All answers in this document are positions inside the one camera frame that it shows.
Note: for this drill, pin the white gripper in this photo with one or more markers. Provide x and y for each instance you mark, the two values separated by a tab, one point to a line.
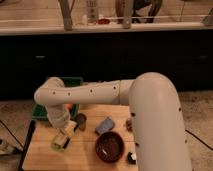
66	132

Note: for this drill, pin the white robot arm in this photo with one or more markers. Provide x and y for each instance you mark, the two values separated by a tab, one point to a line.
155	109

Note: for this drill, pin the green plastic cup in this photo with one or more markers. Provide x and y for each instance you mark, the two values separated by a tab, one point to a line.
56	146

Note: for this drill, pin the orange ball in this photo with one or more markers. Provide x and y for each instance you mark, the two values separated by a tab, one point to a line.
69	106

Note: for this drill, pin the green plastic tray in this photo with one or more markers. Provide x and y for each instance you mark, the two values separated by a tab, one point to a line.
39	112

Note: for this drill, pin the dark brown wooden bowl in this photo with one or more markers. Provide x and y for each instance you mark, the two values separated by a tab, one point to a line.
109	147

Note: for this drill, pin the grey blue sponge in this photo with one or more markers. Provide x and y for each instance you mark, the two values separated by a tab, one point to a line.
106	125

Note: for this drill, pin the brown grape bunch toy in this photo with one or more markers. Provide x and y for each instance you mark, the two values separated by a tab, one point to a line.
129	125

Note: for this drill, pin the black and white brush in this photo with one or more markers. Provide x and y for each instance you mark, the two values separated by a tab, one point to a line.
131	158

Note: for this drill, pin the red object on shelf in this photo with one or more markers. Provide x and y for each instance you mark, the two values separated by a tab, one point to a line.
103	21

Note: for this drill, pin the wooden post left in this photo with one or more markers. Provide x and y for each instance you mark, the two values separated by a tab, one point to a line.
66	14

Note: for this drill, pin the wooden post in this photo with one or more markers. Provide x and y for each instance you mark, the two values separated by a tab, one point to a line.
127	16
66	14

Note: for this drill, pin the wooden post right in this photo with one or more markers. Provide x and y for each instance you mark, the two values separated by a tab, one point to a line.
127	16

